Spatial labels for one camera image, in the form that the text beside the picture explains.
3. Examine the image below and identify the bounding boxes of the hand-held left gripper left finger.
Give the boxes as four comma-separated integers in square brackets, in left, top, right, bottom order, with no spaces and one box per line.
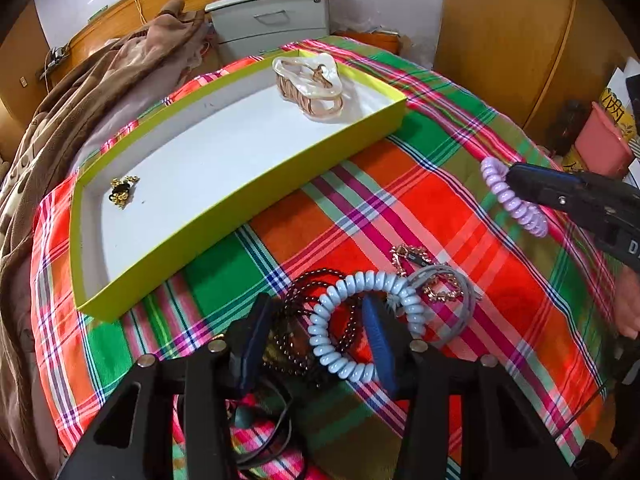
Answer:
[55,292,281,480]

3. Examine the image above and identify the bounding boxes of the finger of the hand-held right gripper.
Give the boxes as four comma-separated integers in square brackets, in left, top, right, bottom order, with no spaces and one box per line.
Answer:
[516,162,590,183]
[506,162,581,213]

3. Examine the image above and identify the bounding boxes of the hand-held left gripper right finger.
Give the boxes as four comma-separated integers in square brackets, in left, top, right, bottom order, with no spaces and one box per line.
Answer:
[361,294,576,480]

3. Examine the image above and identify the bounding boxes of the dark bead necklace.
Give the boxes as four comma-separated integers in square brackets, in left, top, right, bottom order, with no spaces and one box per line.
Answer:
[262,269,366,378]

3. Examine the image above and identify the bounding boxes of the purple spiral hair tie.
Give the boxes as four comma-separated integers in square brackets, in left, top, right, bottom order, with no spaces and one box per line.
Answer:
[481,157,549,238]

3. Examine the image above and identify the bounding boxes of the blue spiral hair tie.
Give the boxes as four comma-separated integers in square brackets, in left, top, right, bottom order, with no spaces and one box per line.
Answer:
[307,270,425,382]

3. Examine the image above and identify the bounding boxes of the grey hair ties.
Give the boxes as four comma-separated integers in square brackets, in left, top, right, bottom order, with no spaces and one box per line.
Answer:
[390,264,481,347]

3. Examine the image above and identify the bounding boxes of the black cord necklace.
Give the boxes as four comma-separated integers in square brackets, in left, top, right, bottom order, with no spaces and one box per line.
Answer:
[227,377,308,476]

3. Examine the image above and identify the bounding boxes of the gold chain bracelet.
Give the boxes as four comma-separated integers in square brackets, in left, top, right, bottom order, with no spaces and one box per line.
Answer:
[390,244,462,303]

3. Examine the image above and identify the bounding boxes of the yellow-green shallow box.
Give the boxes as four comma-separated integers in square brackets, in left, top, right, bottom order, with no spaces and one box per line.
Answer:
[69,49,407,322]

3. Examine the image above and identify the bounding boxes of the person's right hand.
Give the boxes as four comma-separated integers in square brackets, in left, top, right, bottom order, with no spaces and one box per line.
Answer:
[613,259,640,339]

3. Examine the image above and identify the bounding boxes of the dark container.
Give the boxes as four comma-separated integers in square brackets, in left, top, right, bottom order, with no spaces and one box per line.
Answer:
[555,100,586,156]

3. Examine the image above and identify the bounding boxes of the pink plastic bucket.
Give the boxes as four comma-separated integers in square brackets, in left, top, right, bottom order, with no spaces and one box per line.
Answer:
[574,101,633,178]

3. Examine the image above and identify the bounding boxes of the yellow printed carton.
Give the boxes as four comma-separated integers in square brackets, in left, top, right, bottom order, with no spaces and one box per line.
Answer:
[600,87,640,136]

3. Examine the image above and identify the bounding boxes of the wooden wardrobe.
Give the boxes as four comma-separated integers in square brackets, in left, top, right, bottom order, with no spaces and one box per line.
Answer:
[432,0,640,161]

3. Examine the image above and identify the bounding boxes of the gold black brooch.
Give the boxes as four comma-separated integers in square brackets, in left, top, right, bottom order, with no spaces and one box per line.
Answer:
[107,175,141,207]

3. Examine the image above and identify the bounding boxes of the orange cardboard box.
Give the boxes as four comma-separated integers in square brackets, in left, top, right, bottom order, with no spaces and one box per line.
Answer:
[335,30,401,56]

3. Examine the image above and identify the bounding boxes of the brown fleece blanket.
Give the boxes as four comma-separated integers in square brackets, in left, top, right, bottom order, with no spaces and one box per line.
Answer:
[0,0,216,461]

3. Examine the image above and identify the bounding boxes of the grey nightstand cabinet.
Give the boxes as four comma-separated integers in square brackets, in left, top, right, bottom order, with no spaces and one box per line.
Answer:
[205,0,332,63]

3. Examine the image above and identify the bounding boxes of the wooden door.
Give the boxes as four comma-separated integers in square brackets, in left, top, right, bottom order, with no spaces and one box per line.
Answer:
[0,5,51,116]

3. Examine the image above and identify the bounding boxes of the pink gold hair tie bundle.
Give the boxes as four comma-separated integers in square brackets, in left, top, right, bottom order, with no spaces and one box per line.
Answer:
[271,51,347,122]

